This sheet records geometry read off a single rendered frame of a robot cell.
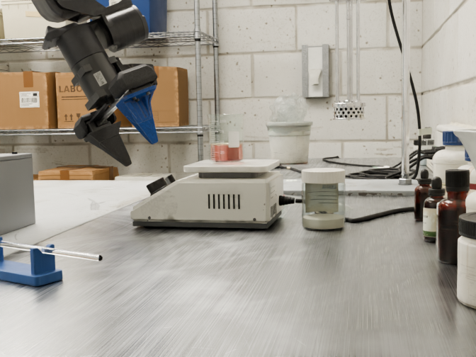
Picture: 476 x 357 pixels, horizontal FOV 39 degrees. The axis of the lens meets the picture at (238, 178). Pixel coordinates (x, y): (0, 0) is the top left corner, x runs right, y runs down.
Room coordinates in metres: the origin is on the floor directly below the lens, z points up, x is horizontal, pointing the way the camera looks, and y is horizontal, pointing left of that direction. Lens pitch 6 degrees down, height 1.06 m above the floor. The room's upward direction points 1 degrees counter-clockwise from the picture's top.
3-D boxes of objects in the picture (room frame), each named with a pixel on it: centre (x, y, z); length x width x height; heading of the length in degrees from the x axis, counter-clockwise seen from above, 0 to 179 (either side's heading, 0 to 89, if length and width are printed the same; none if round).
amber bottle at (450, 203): (0.69, -0.23, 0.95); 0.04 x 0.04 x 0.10
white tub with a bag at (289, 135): (2.03, -0.16, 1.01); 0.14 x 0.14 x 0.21
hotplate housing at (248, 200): (0.97, 0.03, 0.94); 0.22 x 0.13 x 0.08; 77
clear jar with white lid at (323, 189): (0.90, -0.12, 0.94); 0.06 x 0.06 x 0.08
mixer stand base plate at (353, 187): (1.34, -0.21, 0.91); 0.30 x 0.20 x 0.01; 79
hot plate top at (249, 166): (0.96, 0.01, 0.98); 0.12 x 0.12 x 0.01; 77
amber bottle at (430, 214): (0.80, -0.24, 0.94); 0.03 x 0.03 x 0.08
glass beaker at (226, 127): (0.96, 0.02, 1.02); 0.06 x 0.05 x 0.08; 55
